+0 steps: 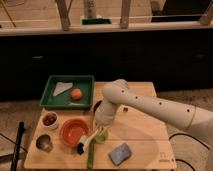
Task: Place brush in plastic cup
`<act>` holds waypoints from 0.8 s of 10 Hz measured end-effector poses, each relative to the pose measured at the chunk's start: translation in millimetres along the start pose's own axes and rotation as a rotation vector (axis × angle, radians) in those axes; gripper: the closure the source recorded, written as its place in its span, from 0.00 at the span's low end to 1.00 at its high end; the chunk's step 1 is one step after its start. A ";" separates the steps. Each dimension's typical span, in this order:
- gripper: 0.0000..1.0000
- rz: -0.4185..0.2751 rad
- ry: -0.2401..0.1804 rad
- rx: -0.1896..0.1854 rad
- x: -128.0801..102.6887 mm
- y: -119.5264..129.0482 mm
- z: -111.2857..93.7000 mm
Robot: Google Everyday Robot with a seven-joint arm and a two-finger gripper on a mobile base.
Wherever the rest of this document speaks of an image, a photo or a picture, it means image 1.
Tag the grey cloth piece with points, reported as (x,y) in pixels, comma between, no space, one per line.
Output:
(61,87)

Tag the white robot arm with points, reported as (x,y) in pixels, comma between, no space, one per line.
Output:
(189,118)

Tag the green chili pepper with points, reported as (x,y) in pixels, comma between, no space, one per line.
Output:
(91,155)

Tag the blue sponge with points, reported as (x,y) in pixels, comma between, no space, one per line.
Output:
(120,154)

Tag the orange bowl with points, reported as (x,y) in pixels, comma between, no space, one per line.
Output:
(72,130)

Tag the green base with white post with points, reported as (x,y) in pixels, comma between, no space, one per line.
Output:
(90,16)

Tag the small metal cup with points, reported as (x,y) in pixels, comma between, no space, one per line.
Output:
(44,143)

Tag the green plastic tray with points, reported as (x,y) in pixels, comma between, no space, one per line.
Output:
(64,100)

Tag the orange ball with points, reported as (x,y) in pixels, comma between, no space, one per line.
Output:
(76,94)

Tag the black stick on floor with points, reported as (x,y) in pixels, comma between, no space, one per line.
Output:
(15,156)

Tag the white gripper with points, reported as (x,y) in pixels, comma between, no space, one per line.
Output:
(105,114)

